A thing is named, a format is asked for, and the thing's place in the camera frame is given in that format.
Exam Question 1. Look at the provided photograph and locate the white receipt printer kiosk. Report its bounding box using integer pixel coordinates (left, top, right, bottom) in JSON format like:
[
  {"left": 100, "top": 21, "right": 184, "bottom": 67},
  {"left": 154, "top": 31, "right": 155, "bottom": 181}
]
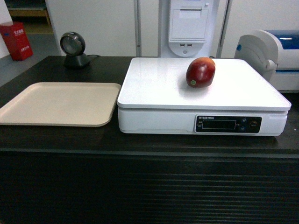
[{"left": 158, "top": 0, "right": 220, "bottom": 58}]

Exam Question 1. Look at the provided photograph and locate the black slatted checkout counter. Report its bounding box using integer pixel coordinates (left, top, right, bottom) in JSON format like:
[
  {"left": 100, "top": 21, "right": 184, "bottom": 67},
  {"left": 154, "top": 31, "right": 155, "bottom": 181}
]
[{"left": 0, "top": 56, "right": 299, "bottom": 224}]

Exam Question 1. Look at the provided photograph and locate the red fire extinguisher box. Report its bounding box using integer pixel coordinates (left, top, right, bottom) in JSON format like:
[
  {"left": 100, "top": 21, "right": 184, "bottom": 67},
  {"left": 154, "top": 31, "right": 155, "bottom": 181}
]
[{"left": 0, "top": 21, "right": 33, "bottom": 61}]

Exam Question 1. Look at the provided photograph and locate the white blue label printer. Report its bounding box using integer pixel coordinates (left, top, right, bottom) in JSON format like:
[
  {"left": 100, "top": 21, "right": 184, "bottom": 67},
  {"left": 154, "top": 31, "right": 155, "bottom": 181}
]
[{"left": 235, "top": 30, "right": 299, "bottom": 93}]

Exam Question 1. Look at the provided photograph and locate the dark red mango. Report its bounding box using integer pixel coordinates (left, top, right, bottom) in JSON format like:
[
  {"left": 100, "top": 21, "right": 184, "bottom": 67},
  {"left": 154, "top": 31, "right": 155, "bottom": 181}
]
[{"left": 185, "top": 57, "right": 216, "bottom": 88}]

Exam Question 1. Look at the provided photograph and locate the black round barcode scanner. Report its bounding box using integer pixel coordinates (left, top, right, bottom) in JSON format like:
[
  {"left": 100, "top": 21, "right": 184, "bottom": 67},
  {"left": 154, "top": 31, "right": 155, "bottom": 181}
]
[{"left": 60, "top": 32, "right": 90, "bottom": 69}]

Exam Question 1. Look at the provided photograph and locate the beige plastic tray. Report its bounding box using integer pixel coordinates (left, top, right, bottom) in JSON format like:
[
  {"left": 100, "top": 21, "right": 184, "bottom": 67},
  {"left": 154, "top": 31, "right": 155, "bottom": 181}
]
[{"left": 0, "top": 82, "right": 121, "bottom": 127}]

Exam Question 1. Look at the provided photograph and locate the white checkout scale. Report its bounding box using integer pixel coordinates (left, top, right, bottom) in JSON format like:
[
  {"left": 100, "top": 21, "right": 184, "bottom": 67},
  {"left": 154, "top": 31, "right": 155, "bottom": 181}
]
[{"left": 117, "top": 58, "right": 291, "bottom": 136}]

